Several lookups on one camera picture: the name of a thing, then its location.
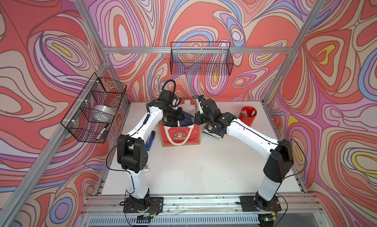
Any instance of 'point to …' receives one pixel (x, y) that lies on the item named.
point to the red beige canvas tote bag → (178, 135)
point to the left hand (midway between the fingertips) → (186, 117)
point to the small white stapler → (147, 169)
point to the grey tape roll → (102, 113)
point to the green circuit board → (142, 219)
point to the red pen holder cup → (247, 115)
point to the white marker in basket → (102, 131)
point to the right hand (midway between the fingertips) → (198, 117)
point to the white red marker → (254, 111)
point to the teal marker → (245, 111)
